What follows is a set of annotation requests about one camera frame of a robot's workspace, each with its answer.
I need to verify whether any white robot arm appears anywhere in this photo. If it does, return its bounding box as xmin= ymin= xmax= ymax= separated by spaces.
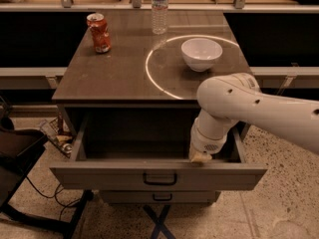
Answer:
xmin=188 ymin=73 xmax=319 ymax=163

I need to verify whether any grey drawer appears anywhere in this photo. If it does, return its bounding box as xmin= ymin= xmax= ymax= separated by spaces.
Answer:
xmin=51 ymin=109 xmax=266 ymax=192
xmin=100 ymin=190 xmax=220 ymax=204

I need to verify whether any white ceramic bowl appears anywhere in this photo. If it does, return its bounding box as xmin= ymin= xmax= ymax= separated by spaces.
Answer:
xmin=181 ymin=38 xmax=223 ymax=72

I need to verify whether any blue tape cross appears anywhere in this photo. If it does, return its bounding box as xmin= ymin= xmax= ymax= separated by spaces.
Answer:
xmin=144 ymin=205 xmax=176 ymax=239

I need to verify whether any grey top drawer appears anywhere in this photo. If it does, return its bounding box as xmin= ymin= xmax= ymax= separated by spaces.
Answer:
xmin=51 ymin=109 xmax=266 ymax=192

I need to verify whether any clear plastic water bottle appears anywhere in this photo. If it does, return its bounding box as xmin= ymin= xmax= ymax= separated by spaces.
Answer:
xmin=152 ymin=0 xmax=168 ymax=35

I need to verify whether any grey drawer cabinet brown top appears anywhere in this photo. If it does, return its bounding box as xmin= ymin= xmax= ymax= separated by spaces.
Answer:
xmin=52 ymin=9 xmax=266 ymax=207

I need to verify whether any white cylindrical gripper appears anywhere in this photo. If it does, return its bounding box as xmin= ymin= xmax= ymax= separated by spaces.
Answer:
xmin=188 ymin=110 xmax=237 ymax=163

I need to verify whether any orange crushed soda can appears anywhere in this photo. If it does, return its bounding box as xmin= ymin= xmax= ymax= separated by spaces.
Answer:
xmin=87 ymin=13 xmax=111 ymax=54

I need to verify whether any grey bottom drawer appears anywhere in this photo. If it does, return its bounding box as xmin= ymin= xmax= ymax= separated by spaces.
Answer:
xmin=100 ymin=190 xmax=220 ymax=204

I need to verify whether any dark chair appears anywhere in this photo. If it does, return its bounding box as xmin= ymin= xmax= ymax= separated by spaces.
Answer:
xmin=0 ymin=117 xmax=93 ymax=239

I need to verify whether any black cable on floor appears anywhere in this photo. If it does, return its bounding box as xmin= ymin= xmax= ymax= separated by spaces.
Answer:
xmin=25 ymin=174 xmax=84 ymax=221

